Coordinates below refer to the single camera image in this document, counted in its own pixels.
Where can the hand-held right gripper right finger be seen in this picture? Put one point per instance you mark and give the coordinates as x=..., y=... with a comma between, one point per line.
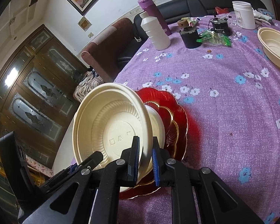
x=155, y=165

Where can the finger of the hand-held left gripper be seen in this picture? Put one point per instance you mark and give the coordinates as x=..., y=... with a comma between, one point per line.
x=93, y=158

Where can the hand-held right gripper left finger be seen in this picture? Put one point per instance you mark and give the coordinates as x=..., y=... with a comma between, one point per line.
x=136, y=158

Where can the large cream ribbed bowl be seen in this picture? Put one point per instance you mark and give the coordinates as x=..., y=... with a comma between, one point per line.
x=112, y=126

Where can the white shallow dish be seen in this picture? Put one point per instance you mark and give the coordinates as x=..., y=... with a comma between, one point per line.
x=158, y=126

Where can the red gold-rimmed plate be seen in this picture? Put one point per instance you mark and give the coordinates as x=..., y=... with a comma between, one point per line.
x=182, y=121

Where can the brown patterned blanket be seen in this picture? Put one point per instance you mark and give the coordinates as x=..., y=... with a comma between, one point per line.
x=86, y=88

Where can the purple floral tablecloth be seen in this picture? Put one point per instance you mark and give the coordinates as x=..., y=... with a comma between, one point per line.
x=224, y=112

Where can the wooden glass-door cabinet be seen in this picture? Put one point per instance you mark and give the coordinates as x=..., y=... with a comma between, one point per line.
x=37, y=74

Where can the brown armchair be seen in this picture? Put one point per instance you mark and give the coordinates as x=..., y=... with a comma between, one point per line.
x=107, y=49

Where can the white charger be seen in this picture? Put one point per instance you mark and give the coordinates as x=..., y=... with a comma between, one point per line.
x=137, y=39

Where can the white plastic bottle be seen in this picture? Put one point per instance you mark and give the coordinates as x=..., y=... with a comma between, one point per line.
x=156, y=35

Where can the black cylinder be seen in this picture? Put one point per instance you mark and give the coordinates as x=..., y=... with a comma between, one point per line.
x=189, y=39

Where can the green packet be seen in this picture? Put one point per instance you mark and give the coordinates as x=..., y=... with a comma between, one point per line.
x=214, y=39

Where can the wooden spool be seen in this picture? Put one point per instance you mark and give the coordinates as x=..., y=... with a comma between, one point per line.
x=183, y=23

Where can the yellow snack packet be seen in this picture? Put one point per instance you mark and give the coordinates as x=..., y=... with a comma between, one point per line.
x=192, y=21

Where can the black motor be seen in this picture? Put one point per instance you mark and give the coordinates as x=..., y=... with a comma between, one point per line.
x=220, y=29

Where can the purple thermos flask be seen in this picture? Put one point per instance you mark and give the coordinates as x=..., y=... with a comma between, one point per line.
x=149, y=4

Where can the black leather sofa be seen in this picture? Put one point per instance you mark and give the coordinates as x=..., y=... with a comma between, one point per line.
x=196, y=2

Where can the red plastic bag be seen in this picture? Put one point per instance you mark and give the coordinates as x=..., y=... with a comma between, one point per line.
x=221, y=10

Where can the small cream ribbed bowl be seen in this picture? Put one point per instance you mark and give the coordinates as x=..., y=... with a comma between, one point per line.
x=275, y=44

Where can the white plastic jar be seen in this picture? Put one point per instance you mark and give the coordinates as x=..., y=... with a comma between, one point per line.
x=243, y=16

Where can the white gloves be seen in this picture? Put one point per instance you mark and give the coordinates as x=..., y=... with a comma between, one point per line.
x=262, y=17

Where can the wall switch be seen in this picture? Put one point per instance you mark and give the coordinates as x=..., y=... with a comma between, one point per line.
x=90, y=35

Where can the small wall plaque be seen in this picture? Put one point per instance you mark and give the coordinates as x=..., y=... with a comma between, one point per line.
x=84, y=23

